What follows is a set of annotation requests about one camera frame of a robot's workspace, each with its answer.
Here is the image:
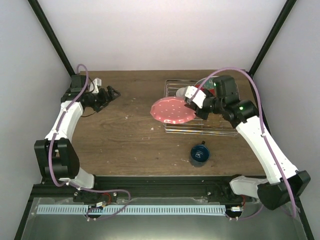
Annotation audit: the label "red and teal plate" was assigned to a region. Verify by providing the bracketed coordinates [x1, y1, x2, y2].
[194, 76, 216, 97]

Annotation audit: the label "white bowl with blue rim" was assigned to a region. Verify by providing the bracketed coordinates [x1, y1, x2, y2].
[175, 87, 186, 98]

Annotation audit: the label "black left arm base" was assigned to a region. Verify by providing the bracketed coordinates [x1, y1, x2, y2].
[73, 191, 117, 205]

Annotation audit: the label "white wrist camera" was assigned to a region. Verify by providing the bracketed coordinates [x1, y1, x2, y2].
[183, 85, 207, 109]
[89, 78, 102, 94]

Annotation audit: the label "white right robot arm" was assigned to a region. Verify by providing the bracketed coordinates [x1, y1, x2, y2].
[183, 75, 311, 210]

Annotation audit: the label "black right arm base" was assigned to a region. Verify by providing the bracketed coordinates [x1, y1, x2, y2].
[206, 182, 253, 203]

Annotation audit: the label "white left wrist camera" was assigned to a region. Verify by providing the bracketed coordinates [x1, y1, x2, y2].
[89, 78, 102, 94]

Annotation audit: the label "pink polka dot plate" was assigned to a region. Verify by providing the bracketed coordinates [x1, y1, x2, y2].
[150, 96, 196, 125]

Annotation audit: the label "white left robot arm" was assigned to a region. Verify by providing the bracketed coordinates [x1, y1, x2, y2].
[34, 75, 121, 202]

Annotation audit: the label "light blue slotted strip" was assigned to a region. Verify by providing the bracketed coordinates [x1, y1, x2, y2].
[36, 204, 226, 216]

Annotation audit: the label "dark blue mug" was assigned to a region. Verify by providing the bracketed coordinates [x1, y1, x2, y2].
[189, 141, 211, 167]

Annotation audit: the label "wire dish rack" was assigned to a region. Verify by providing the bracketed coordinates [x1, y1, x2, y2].
[163, 79, 238, 137]

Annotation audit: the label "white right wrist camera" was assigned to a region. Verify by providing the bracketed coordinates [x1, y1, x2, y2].
[183, 85, 207, 109]

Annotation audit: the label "black aluminium frame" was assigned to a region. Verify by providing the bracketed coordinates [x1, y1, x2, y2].
[14, 0, 315, 240]

